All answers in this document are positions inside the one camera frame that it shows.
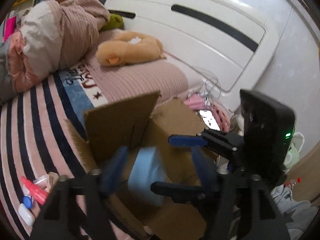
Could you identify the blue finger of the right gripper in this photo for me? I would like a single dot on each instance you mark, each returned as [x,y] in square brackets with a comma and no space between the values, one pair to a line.
[186,141]
[182,194]

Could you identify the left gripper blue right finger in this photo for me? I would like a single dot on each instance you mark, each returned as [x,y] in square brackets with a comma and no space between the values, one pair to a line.
[205,169]

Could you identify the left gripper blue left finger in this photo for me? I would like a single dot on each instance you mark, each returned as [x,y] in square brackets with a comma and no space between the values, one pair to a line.
[112,172]

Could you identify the pink spray bottle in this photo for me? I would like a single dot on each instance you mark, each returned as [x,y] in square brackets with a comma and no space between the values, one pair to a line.
[35,191]

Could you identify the white smartphone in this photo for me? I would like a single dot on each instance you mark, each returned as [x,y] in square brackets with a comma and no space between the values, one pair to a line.
[209,119]

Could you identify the pale green plastic bag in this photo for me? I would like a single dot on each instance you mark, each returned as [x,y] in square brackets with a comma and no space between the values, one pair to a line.
[293,154]

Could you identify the light blue box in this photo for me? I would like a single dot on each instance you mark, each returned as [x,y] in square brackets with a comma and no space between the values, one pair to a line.
[146,170]

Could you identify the pink clothes pile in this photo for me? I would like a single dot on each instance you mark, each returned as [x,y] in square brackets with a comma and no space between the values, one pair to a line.
[197,103]

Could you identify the brown cardboard box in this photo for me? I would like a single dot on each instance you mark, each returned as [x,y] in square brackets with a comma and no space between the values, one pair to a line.
[144,124]

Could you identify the clear tape roll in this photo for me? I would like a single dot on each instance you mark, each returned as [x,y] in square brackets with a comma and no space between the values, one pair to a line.
[52,179]

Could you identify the small clear-cap white bottle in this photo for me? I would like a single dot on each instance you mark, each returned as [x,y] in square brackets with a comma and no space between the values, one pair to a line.
[42,181]

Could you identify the white rectangular plastic case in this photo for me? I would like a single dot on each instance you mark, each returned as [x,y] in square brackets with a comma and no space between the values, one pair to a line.
[26,215]

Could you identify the white bed headboard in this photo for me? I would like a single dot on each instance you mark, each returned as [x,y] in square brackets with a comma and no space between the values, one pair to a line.
[225,39]

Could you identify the tan plush toy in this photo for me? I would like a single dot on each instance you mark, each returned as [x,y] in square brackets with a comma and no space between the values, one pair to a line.
[129,47]

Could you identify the green plush toy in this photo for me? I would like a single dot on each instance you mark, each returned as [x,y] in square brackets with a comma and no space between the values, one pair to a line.
[115,22]

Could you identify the rolled pink grey quilt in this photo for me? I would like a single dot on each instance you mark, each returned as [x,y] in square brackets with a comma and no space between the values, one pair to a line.
[52,36]

